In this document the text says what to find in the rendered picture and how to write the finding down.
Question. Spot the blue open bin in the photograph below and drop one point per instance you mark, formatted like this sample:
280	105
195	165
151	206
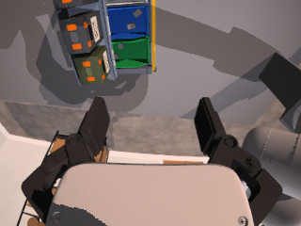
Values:
119	17

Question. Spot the green open bin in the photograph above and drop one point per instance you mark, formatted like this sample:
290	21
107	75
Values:
135	53

